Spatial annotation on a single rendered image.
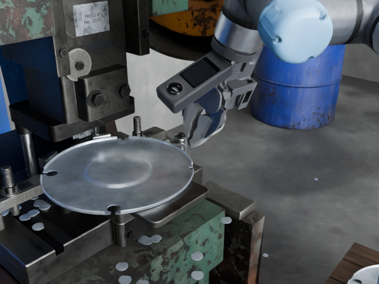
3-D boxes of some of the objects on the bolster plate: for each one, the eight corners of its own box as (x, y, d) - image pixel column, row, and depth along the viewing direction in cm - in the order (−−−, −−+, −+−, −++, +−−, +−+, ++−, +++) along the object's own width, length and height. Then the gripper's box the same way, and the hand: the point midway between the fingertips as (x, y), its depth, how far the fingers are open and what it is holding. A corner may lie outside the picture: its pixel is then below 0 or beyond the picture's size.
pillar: (40, 174, 94) (29, 112, 88) (30, 178, 93) (19, 115, 86) (34, 170, 95) (23, 110, 89) (25, 174, 94) (13, 112, 88)
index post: (190, 171, 101) (190, 132, 97) (181, 176, 99) (181, 137, 95) (181, 167, 103) (181, 129, 99) (172, 172, 101) (172, 133, 97)
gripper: (277, 53, 69) (230, 151, 82) (237, 23, 73) (199, 121, 86) (240, 62, 63) (197, 165, 77) (199, 30, 67) (166, 133, 81)
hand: (189, 142), depth 79 cm, fingers closed
